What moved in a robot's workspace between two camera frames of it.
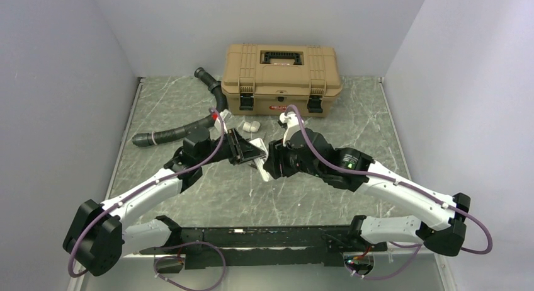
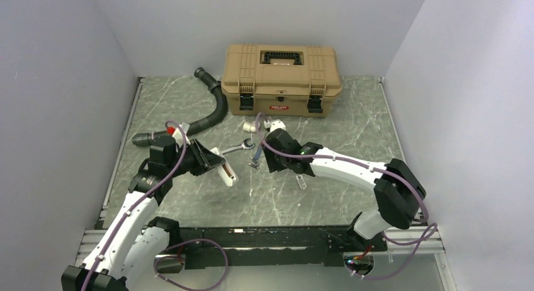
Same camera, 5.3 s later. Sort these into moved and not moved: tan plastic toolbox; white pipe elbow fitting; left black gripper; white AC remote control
Moved: white AC remote control; left black gripper
Not moved: tan plastic toolbox; white pipe elbow fitting
